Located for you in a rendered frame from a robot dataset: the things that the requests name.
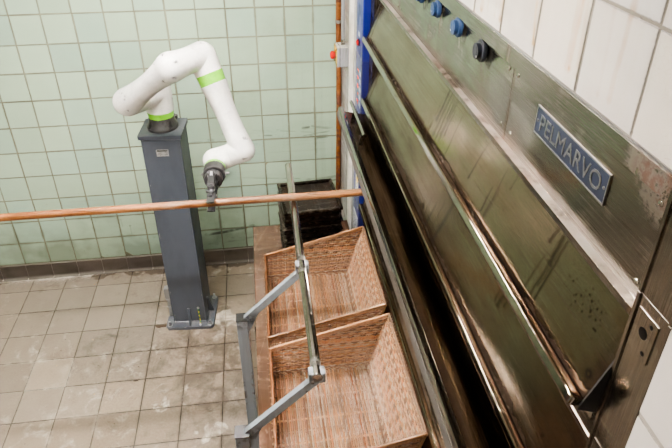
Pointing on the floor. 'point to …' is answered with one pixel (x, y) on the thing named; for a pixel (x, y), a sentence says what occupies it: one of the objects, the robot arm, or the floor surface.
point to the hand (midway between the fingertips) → (211, 202)
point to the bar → (244, 437)
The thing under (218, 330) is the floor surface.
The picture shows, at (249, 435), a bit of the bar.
